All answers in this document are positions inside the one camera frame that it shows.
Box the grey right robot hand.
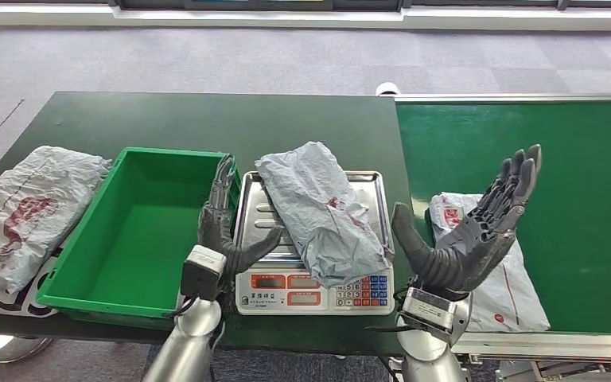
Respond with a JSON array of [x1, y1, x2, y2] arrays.
[[391, 143, 543, 294]]

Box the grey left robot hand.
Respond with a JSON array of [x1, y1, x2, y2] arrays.
[[197, 154, 284, 275]]

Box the grey parcel bag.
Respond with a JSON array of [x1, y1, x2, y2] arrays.
[[253, 140, 394, 290]]

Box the grey parcel bag bright red logo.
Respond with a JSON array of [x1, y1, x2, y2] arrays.
[[427, 192, 552, 335]]

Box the green conveyor belt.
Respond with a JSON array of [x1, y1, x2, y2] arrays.
[[394, 99, 611, 337]]

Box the grey parcel bag faded red print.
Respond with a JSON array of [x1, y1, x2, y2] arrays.
[[0, 145, 112, 294]]

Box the green plastic crate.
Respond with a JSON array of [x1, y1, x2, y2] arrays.
[[36, 146, 243, 331]]

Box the white electronic scale steel tray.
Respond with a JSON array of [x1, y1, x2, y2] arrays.
[[232, 170, 395, 317]]

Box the white window sill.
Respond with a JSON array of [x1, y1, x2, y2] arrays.
[[0, 2, 611, 33]]

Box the white bag dark letters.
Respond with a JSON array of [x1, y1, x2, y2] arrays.
[[0, 255, 60, 318]]

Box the silver round table base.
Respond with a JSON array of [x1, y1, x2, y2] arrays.
[[0, 333, 53, 364]]

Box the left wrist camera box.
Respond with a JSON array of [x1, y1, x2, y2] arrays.
[[180, 244, 228, 303]]

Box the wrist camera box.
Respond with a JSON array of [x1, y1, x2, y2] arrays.
[[397, 286, 461, 345], [180, 244, 228, 303]]

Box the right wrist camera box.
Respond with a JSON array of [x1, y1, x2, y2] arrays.
[[397, 286, 461, 345]]

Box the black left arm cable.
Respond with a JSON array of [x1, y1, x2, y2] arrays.
[[165, 294, 201, 321]]

